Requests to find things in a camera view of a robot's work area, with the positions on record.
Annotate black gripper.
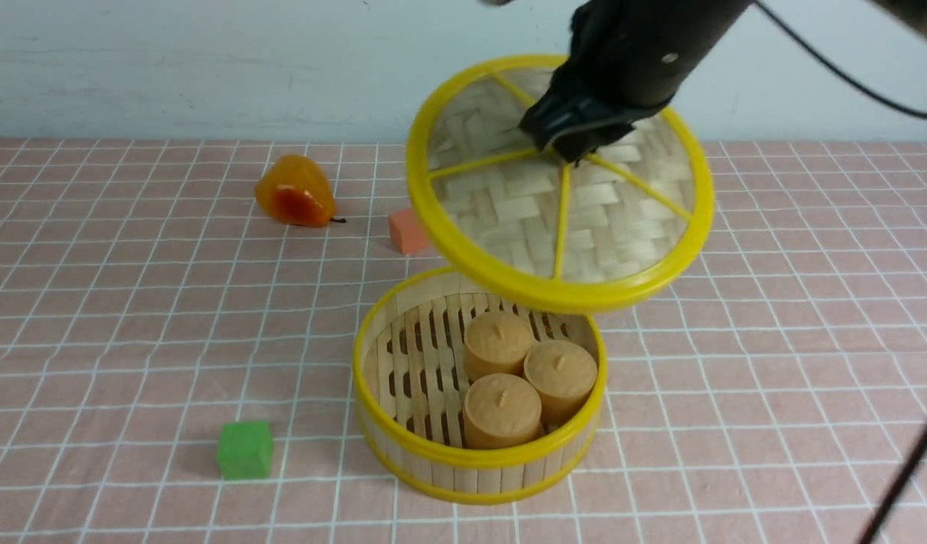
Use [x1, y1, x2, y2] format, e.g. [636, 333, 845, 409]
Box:
[518, 68, 676, 165]

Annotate yellow rimmed bamboo steamer lid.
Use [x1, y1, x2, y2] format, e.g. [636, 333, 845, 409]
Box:
[406, 54, 715, 314]

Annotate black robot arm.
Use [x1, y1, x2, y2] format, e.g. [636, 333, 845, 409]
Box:
[519, 1, 749, 164]

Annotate yellow rimmed bamboo steamer basket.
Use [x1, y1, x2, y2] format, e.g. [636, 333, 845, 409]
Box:
[353, 267, 607, 505]

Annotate orange foam cube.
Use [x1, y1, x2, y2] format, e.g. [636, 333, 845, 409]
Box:
[388, 208, 430, 255]

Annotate tan toy bun back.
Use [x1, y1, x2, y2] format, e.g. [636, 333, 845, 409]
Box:
[463, 311, 538, 382]

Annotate tan toy bun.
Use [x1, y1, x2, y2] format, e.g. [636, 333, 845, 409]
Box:
[463, 311, 538, 382]
[523, 338, 598, 426]
[462, 374, 543, 449]

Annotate tan toy bun right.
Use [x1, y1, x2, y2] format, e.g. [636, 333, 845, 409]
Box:
[523, 338, 598, 426]

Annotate orange toy pear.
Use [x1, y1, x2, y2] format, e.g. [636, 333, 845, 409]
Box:
[255, 154, 347, 228]

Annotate tan toy bun front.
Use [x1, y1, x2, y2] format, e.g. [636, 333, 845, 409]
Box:
[462, 374, 543, 449]

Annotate pink grid tablecloth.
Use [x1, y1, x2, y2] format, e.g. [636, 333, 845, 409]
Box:
[0, 138, 927, 543]

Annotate green foam cube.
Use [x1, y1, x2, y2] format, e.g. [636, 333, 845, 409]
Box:
[215, 420, 274, 481]

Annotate black cable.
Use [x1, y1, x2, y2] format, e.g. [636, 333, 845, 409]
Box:
[753, 0, 927, 122]

